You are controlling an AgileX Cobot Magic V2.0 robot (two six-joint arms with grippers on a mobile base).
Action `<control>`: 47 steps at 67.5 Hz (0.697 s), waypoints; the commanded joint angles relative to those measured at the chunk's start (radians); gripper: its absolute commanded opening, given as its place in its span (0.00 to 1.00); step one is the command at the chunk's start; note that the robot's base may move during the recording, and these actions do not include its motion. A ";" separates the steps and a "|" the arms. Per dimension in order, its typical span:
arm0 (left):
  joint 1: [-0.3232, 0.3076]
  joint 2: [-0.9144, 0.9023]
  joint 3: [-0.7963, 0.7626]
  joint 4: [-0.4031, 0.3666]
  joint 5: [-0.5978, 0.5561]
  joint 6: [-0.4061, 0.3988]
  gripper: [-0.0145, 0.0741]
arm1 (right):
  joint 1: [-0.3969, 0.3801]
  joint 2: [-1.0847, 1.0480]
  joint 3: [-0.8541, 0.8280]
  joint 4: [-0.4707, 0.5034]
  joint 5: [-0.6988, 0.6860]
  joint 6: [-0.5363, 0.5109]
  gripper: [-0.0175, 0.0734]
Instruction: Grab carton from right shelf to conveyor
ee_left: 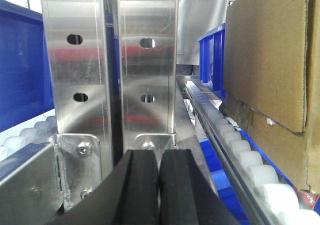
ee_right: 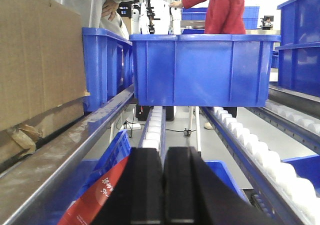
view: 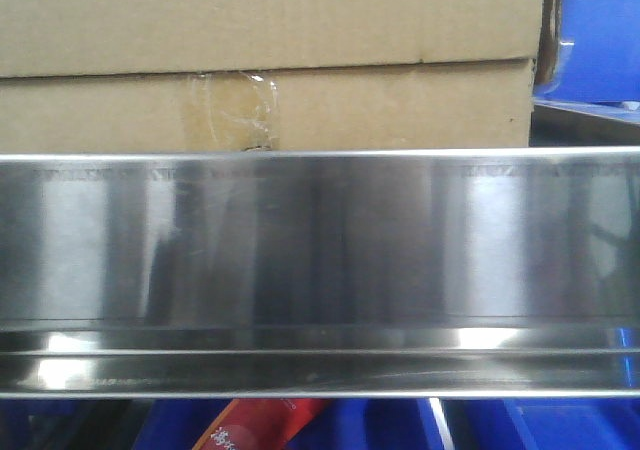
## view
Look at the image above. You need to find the brown cardboard carton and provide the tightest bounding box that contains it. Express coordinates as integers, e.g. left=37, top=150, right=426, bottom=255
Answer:
left=1, top=0, right=560, bottom=154

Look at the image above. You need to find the stainless steel shelf rail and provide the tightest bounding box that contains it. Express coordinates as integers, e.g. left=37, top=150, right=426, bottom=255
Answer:
left=1, top=147, right=639, bottom=398

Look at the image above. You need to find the blue plastic bin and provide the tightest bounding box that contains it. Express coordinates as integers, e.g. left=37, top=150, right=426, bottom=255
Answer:
left=1, top=398, right=639, bottom=449
left=530, top=0, right=639, bottom=147

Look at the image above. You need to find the red snack package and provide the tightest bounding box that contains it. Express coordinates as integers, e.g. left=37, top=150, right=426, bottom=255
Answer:
left=193, top=398, right=332, bottom=450

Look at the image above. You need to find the blue plastic bin lower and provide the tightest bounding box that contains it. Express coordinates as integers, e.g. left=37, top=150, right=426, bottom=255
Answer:
left=1, top=398, right=639, bottom=449

